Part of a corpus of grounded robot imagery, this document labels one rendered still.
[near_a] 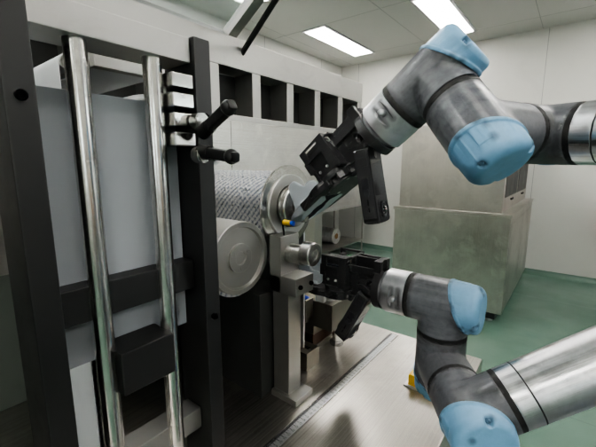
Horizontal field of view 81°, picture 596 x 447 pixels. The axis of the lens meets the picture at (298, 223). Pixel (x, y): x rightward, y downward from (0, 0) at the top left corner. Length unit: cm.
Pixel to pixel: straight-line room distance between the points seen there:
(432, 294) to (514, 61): 471
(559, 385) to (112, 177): 52
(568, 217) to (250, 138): 438
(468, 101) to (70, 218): 40
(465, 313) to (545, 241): 453
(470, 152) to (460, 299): 23
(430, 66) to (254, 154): 67
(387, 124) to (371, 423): 48
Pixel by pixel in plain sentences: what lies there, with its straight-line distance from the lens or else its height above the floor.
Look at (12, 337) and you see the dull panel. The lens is 82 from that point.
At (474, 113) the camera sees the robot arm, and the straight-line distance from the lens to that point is 44.
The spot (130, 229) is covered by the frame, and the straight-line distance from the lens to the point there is 36.
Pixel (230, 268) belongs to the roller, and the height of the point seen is 116.
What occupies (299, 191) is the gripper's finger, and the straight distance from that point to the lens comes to 59.
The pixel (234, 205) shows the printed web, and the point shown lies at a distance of 66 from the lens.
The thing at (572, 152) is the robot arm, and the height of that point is 134.
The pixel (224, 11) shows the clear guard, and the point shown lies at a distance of 102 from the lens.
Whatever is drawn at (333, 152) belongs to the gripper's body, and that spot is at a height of 134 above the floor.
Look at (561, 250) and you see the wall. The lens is 509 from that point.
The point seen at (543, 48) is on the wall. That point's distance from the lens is 517.
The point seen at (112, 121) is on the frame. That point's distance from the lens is 35.
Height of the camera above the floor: 133
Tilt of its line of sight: 10 degrees down
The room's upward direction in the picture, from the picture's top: straight up
